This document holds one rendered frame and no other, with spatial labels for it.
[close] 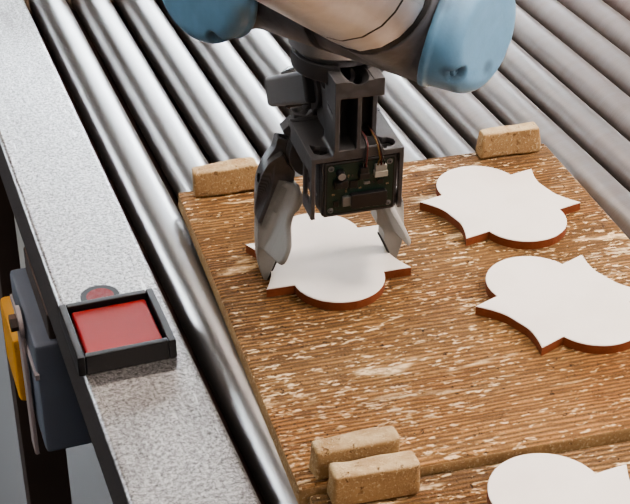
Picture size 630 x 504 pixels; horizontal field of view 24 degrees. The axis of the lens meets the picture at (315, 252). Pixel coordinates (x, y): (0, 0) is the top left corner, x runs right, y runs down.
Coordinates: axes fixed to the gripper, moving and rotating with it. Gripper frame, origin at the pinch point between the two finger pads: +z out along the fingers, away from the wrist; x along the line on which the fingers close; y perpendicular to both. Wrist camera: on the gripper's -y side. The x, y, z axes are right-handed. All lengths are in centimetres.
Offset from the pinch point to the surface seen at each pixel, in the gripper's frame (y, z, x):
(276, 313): 5.8, 0.5, -5.8
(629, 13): -46, 6, 50
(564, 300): 11.4, -0.6, 15.8
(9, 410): -106, 100, -25
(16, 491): -85, 99, -26
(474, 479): 28.2, -0.6, 1.9
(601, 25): -44, 6, 46
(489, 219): -1.7, 0.1, 14.8
